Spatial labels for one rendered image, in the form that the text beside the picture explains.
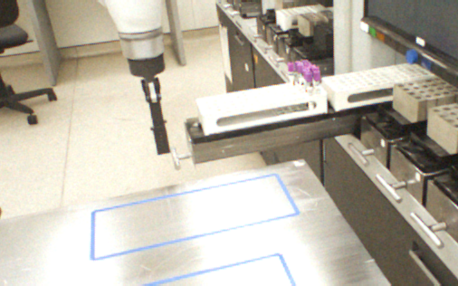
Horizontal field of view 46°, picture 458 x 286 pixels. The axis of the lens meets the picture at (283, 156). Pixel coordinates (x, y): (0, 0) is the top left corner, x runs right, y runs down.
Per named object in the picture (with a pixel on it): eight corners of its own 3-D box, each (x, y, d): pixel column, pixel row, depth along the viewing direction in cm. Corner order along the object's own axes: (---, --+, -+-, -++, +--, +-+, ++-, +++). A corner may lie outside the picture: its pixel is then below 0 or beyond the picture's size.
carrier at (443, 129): (465, 157, 105) (468, 129, 102) (455, 158, 104) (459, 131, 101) (434, 132, 114) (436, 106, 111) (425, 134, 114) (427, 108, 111)
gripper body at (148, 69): (165, 57, 111) (172, 99, 116) (160, 46, 118) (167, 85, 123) (128, 62, 109) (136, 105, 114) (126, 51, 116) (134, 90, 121)
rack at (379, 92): (425, 81, 144) (427, 60, 141) (445, 95, 135) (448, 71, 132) (321, 100, 137) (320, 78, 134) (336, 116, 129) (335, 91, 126)
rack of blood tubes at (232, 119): (314, 101, 137) (313, 79, 134) (328, 117, 128) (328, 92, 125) (198, 122, 130) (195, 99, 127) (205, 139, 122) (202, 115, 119)
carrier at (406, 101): (424, 125, 118) (426, 100, 115) (416, 127, 117) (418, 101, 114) (399, 105, 127) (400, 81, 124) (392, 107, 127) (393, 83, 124)
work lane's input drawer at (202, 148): (432, 100, 149) (434, 70, 145) (460, 119, 138) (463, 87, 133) (169, 149, 133) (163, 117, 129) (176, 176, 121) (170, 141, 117)
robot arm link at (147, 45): (159, 19, 116) (164, 46, 119) (116, 25, 114) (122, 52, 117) (164, 30, 108) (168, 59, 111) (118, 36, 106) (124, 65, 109)
